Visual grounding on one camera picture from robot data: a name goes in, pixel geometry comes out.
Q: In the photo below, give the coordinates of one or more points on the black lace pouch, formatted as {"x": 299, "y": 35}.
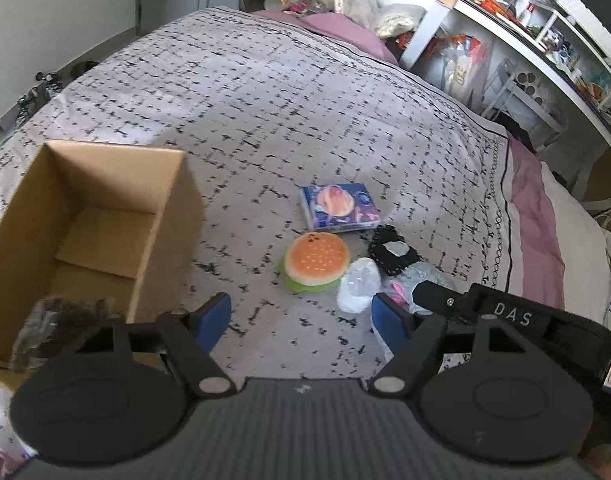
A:
{"x": 393, "y": 252}

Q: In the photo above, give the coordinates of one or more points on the blue tissue packet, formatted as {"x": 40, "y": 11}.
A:
{"x": 338, "y": 206}

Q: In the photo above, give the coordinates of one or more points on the white plush pillow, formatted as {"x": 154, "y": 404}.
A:
{"x": 398, "y": 19}

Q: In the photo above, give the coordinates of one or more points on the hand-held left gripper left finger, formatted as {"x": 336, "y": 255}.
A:
{"x": 214, "y": 320}

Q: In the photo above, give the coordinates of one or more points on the dark crinkled bag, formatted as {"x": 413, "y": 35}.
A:
{"x": 55, "y": 325}

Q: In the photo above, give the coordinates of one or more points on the brown cardboard box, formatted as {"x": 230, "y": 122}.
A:
{"x": 173, "y": 240}

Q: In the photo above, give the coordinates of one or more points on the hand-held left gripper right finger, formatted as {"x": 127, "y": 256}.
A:
{"x": 388, "y": 321}

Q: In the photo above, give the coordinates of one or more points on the white rolling cart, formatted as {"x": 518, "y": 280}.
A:
{"x": 520, "y": 100}

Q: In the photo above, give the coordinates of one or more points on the white translucent bag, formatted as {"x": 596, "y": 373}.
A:
{"x": 359, "y": 285}

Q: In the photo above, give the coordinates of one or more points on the white duvet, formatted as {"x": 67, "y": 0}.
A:
{"x": 575, "y": 240}

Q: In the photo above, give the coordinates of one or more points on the white desk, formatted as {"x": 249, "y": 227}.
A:
{"x": 550, "y": 75}

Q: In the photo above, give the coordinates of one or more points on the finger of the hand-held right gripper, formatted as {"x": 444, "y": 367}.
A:
{"x": 438, "y": 296}

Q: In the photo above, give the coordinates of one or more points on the clear bag with pink item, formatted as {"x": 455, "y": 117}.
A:
{"x": 430, "y": 275}

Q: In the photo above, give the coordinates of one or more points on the grey printed blanket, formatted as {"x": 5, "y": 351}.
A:
{"x": 265, "y": 110}

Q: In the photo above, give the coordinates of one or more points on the hamburger plush toy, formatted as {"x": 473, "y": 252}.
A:
{"x": 315, "y": 259}

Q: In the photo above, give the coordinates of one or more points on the white keyboard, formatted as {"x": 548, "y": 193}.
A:
{"x": 583, "y": 7}

